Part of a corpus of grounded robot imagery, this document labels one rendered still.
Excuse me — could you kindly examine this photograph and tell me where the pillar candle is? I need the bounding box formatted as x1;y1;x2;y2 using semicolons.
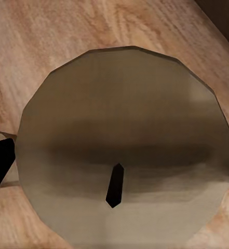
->
0;132;20;188
15;46;229;249

